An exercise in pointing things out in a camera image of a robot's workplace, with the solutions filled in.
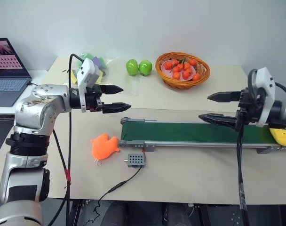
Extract green conveyor belt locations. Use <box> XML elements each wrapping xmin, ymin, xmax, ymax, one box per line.
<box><xmin>119</xmin><ymin>116</ymin><xmax>286</xmax><ymax>155</ymax></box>

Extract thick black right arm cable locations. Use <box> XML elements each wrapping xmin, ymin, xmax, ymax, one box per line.
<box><xmin>274</xmin><ymin>81</ymin><xmax>286</xmax><ymax>102</ymax></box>

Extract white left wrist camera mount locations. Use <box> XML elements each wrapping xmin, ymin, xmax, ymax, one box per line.
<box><xmin>76</xmin><ymin>57</ymin><xmax>103</xmax><ymax>113</ymax></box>

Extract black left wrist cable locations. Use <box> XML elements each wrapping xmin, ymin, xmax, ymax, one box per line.
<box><xmin>64</xmin><ymin>53</ymin><xmax>87</xmax><ymax>226</ymax></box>

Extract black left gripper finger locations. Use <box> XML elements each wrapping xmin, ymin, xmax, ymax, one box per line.
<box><xmin>102</xmin><ymin>102</ymin><xmax>132</xmax><ymax>114</ymax></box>
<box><xmin>99</xmin><ymin>85</ymin><xmax>124</xmax><ymax>96</ymax></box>

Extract orange plush toy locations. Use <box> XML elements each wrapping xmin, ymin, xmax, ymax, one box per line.
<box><xmin>90</xmin><ymin>132</ymin><xmax>121</xmax><ymax>166</ymax></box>

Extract yellow banana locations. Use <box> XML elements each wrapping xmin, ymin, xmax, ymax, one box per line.
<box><xmin>269</xmin><ymin>128</ymin><xmax>286</xmax><ymax>146</ymax></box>

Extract orange wicker basket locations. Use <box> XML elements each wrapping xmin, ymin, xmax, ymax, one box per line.
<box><xmin>155</xmin><ymin>52</ymin><xmax>211</xmax><ymax>89</ymax></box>

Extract black control box cable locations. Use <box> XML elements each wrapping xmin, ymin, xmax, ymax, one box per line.
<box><xmin>95</xmin><ymin>164</ymin><xmax>144</xmax><ymax>226</ymax></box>

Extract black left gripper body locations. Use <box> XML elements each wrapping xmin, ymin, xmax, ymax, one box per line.
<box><xmin>85</xmin><ymin>84</ymin><xmax>104</xmax><ymax>113</ymax></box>

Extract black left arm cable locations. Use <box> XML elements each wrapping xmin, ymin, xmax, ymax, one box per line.
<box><xmin>48</xmin><ymin>129</ymin><xmax>72</xmax><ymax>226</ymax></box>

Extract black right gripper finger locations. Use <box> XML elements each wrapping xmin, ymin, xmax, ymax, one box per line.
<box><xmin>207</xmin><ymin>91</ymin><xmax>243</xmax><ymax>103</ymax></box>
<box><xmin>198</xmin><ymin>113</ymin><xmax>239</xmax><ymax>129</ymax></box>

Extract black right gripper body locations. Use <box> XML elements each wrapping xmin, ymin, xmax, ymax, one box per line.
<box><xmin>234</xmin><ymin>88</ymin><xmax>264</xmax><ymax>131</ymax></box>

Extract grey conveyor control box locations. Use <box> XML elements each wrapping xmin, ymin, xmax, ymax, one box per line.
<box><xmin>123</xmin><ymin>153</ymin><xmax>146</xmax><ymax>169</ymax></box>

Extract small orange fruits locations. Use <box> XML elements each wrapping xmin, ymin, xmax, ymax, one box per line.
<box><xmin>161</xmin><ymin>59</ymin><xmax>197</xmax><ymax>82</ymax></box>

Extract green toy apple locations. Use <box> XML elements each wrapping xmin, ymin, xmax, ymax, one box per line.
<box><xmin>126</xmin><ymin>59</ymin><xmax>140</xmax><ymax>77</ymax></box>
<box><xmin>138</xmin><ymin>60</ymin><xmax>153</xmax><ymax>77</ymax></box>

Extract clear bag of foam blocks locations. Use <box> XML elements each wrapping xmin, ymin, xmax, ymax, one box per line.
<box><xmin>71</xmin><ymin>52</ymin><xmax>120</xmax><ymax>85</ymax></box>

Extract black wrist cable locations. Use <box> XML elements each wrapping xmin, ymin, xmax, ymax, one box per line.
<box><xmin>236</xmin><ymin>68</ymin><xmax>261</xmax><ymax>226</ymax></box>
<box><xmin>64</xmin><ymin>53</ymin><xmax>87</xmax><ymax>226</ymax></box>

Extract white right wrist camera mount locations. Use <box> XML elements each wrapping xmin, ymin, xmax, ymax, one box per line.
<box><xmin>254</xmin><ymin>66</ymin><xmax>277</xmax><ymax>128</ymax></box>

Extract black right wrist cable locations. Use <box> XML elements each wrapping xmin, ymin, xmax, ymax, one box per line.
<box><xmin>236</xmin><ymin>68</ymin><xmax>261</xmax><ymax>226</ymax></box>

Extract grey laptop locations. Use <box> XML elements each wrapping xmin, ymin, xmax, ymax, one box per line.
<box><xmin>0</xmin><ymin>37</ymin><xmax>33</xmax><ymax>108</ymax></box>

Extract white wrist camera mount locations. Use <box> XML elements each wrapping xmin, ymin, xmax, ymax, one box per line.
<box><xmin>76</xmin><ymin>57</ymin><xmax>103</xmax><ymax>113</ymax></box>
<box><xmin>254</xmin><ymin>66</ymin><xmax>277</xmax><ymax>128</ymax></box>

